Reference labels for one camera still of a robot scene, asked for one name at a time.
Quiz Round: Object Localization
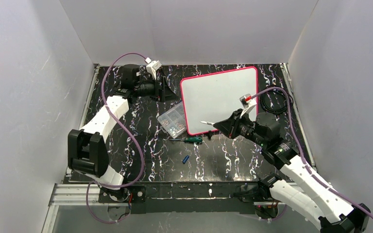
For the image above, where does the white blue marker pen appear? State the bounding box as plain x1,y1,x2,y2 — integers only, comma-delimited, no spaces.
200,121,214,126

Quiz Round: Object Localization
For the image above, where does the pink framed whiteboard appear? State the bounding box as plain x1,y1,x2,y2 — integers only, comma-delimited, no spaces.
180,67,258,135

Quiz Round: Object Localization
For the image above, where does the blue marker cap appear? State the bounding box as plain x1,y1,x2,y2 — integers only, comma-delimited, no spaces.
182,155,190,164

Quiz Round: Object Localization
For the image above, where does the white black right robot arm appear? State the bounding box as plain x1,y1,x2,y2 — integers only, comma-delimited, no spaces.
213,109,369,233

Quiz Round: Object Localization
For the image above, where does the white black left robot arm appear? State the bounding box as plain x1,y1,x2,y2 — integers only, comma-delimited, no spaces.
68,60,178,190

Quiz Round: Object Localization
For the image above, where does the clear plastic screw box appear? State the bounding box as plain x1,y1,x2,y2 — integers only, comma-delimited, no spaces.
157,102,187,139

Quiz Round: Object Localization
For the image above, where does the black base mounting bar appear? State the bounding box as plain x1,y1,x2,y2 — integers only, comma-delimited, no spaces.
98,181,287,216

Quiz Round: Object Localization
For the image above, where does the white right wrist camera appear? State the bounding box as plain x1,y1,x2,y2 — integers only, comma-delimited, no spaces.
239,94,257,118

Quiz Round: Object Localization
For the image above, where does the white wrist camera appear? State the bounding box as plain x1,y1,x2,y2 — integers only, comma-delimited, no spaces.
145,57,162,80
239,94,257,118

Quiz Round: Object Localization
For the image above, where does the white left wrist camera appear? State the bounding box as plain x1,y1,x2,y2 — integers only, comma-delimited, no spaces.
145,57,162,80

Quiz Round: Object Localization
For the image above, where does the green handled screwdriver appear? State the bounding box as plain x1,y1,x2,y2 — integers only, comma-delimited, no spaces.
170,136,203,144

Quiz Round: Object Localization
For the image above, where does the large coiled black cable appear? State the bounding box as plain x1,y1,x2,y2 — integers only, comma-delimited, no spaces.
258,86,294,116

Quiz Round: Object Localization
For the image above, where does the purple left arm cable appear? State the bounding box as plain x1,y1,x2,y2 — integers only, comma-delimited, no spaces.
86,52,149,225

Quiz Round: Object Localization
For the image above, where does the aluminium rail right edge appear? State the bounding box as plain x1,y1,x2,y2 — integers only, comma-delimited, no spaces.
280,63,317,171

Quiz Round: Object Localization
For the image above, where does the aluminium rail edge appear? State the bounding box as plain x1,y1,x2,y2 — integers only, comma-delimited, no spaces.
280,63,317,171
41,64,100,233

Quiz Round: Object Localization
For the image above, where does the aluminium rail left edge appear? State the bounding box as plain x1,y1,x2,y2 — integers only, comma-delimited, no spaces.
41,64,100,233

